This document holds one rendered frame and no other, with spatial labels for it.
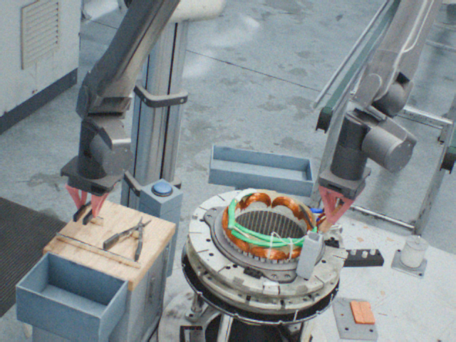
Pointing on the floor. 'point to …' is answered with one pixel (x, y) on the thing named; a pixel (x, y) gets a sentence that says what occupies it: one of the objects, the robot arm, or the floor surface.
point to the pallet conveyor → (445, 141)
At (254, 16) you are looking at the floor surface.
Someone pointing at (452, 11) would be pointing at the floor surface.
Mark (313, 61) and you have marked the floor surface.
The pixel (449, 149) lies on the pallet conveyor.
